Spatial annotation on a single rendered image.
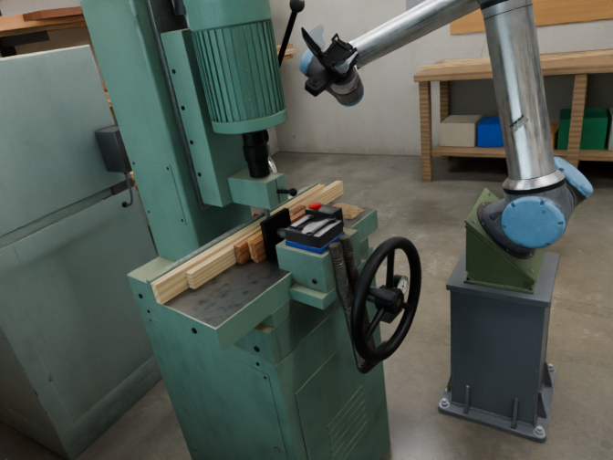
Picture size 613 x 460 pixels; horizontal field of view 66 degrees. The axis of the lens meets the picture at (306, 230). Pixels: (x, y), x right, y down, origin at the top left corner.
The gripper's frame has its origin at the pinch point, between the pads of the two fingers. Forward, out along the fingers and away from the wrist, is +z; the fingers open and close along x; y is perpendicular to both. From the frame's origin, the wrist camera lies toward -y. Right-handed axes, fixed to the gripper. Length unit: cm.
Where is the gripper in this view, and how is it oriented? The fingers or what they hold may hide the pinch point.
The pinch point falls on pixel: (320, 46)
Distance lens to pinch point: 124.0
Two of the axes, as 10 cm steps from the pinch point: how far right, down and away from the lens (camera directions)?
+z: -2.5, -0.9, -9.6
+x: 7.2, 6.5, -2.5
